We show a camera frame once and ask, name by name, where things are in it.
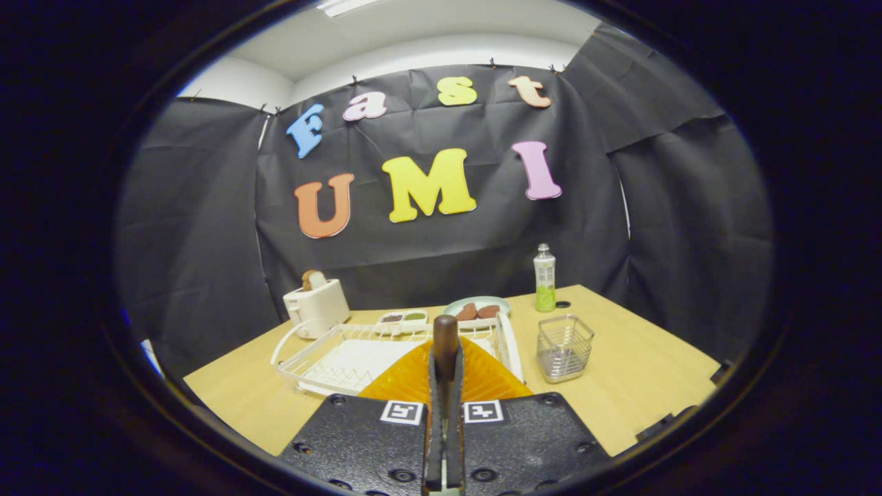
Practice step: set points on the green label drink bottle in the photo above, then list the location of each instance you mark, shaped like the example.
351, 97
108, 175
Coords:
544, 279

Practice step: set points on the small lit screen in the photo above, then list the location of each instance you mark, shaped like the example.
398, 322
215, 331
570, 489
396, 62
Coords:
151, 356

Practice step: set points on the small green food plate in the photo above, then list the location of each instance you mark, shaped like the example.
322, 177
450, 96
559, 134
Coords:
482, 302

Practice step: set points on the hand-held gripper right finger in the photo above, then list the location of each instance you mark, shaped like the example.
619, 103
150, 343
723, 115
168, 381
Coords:
530, 448

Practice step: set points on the brown food piece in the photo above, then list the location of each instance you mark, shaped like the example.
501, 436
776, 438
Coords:
467, 312
488, 311

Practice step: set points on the white two-part sauce dish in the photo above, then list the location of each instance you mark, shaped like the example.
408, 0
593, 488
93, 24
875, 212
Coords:
403, 317

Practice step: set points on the white drain tray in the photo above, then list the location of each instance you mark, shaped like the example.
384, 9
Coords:
358, 362

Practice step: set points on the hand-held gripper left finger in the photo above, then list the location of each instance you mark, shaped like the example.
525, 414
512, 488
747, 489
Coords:
358, 448

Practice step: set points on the ceiling light panel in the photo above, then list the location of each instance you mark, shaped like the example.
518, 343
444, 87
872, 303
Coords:
344, 5

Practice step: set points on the toast bread slice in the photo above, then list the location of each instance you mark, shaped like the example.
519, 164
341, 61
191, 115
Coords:
314, 279

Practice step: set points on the cream toaster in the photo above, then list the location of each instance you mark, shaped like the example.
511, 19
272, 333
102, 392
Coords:
317, 306

